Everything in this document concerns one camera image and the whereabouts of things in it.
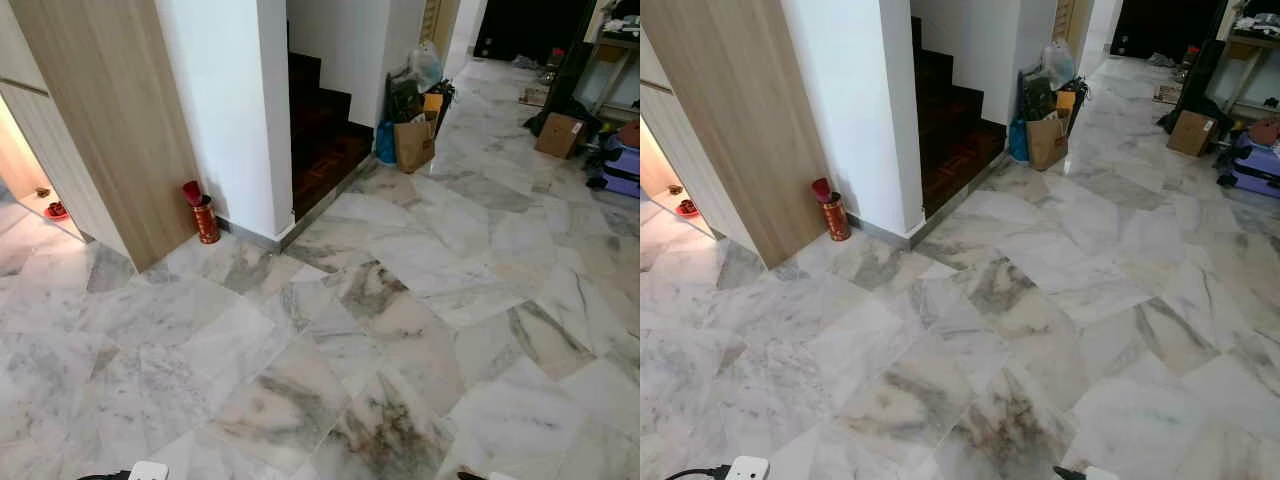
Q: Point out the brown paper bag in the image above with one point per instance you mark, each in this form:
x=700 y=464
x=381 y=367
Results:
x=1046 y=145
x=414 y=148

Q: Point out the blue bag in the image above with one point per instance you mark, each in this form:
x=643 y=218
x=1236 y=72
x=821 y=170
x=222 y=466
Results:
x=385 y=145
x=1018 y=142

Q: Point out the red slipper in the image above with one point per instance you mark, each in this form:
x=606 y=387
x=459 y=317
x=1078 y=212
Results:
x=686 y=209
x=55 y=211

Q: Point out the red patterned tin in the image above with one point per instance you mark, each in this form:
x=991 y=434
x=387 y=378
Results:
x=837 y=220
x=207 y=222

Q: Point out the purple suitcase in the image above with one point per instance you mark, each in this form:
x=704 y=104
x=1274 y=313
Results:
x=622 y=165
x=1258 y=160

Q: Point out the small brown cardboard box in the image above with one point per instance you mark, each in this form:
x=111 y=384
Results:
x=1191 y=133
x=558 y=135

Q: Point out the dark wooden staircase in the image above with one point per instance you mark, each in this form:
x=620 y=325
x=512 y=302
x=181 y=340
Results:
x=320 y=140
x=950 y=140

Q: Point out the black bag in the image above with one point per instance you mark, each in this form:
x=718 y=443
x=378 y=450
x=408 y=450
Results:
x=403 y=100
x=1036 y=98

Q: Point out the small red cup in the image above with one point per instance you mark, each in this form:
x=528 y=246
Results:
x=191 y=192
x=821 y=189

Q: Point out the printed newspaper sheet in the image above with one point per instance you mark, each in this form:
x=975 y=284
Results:
x=533 y=96
x=1167 y=94

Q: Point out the black leaning case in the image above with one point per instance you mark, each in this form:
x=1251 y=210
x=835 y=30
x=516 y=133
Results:
x=1205 y=85
x=572 y=90

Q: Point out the clear plastic bag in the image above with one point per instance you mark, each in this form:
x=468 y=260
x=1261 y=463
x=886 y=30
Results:
x=1058 y=62
x=426 y=65

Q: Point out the light wooden cabinet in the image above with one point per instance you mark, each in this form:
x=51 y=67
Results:
x=740 y=120
x=110 y=120

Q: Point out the wooden shelf unit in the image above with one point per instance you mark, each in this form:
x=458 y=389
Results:
x=618 y=45
x=1255 y=45

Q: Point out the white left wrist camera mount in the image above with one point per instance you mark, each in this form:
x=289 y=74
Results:
x=148 y=471
x=747 y=469

